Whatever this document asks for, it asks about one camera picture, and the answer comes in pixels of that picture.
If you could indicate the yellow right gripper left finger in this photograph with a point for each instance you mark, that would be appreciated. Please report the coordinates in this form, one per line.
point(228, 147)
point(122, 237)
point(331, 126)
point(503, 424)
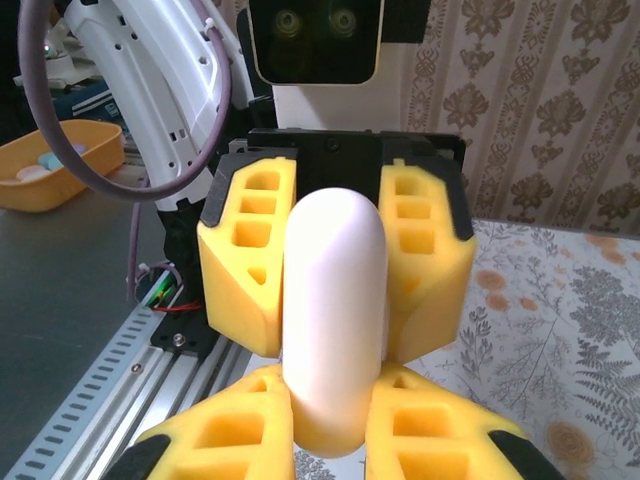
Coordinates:
point(235, 450)

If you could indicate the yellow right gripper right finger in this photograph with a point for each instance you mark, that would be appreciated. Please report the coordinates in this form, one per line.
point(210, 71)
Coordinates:
point(450, 450)

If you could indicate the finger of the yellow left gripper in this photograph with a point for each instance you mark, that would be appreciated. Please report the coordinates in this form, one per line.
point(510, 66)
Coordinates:
point(230, 300)
point(430, 300)

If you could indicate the white earbud charging case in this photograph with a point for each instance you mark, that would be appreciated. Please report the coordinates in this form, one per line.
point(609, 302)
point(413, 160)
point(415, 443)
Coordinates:
point(330, 300)

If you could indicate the lavender oval case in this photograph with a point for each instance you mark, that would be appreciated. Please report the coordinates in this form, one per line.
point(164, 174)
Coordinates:
point(81, 148)

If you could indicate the pale blue oval case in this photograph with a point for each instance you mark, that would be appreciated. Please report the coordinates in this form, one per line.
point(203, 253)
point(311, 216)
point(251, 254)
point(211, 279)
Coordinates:
point(50, 161)

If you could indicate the pale pink oval case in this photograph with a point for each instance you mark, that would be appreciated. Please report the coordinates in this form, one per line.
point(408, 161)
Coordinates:
point(29, 173)

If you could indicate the floral patterned table cover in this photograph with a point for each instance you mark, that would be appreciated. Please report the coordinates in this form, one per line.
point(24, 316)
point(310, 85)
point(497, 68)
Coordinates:
point(550, 325)

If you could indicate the yellow plastic bin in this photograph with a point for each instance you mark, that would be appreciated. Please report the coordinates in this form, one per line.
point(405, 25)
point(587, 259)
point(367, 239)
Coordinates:
point(65, 192)

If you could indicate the blue box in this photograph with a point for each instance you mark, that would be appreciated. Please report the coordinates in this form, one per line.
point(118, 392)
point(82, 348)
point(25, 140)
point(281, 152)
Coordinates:
point(95, 102)

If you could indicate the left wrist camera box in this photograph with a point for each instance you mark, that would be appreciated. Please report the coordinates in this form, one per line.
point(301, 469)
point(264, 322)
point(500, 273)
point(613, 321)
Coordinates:
point(320, 105)

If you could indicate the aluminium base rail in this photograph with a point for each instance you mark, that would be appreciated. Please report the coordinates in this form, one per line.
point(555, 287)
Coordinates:
point(190, 385)

